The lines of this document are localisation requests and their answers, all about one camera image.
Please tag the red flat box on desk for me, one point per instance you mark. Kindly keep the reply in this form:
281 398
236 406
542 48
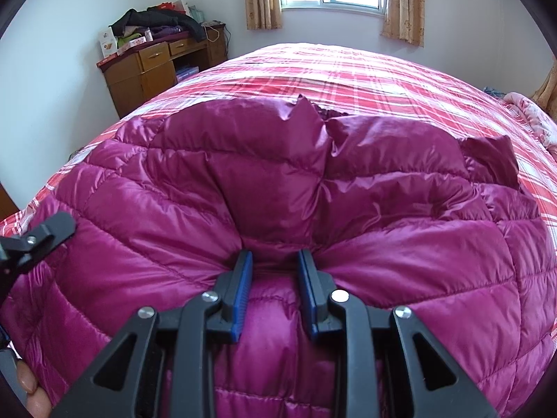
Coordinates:
120 52

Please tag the right beige curtain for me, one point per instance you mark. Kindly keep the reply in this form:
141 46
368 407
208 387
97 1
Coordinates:
404 20

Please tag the wooden desk with drawers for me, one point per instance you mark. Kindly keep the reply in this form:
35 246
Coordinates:
143 74

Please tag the red plaid bed cover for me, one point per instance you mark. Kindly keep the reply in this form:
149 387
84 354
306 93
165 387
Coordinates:
370 74

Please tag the white box on desk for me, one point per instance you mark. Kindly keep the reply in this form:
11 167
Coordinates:
108 42

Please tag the boxes stacked in desk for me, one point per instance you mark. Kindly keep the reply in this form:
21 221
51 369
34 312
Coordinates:
185 72

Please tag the black clothes pile on desk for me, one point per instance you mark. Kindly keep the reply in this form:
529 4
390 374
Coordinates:
154 18

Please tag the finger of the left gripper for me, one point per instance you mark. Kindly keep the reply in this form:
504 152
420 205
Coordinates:
20 254

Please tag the side window beige curtain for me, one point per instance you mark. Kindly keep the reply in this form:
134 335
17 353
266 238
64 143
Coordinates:
546 96

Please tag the pink folded blanket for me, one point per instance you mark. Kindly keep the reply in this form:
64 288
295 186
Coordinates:
544 129

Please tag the magenta quilted down jacket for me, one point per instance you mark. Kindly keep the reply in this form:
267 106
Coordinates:
498 328

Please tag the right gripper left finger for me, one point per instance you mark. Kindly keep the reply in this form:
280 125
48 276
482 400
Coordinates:
126 378

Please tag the person's left hand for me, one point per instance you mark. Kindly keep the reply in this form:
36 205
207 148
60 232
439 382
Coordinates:
37 402

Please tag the brown wooden door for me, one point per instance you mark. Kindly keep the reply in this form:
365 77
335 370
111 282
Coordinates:
7 206

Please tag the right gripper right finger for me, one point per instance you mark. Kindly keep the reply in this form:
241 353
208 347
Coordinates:
389 364

